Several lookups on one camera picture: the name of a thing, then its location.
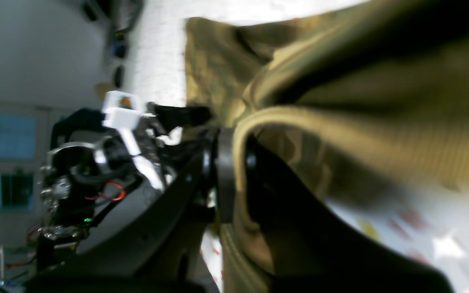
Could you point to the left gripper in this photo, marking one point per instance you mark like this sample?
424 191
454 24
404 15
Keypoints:
144 151

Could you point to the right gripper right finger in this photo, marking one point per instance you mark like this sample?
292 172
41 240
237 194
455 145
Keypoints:
313 251

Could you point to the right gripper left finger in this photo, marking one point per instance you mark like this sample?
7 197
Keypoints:
156 253

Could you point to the camouflage T-shirt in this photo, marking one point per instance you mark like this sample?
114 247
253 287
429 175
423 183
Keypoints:
369 106

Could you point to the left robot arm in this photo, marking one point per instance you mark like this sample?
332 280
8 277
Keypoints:
90 168

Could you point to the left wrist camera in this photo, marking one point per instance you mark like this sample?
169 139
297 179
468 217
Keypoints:
122 110

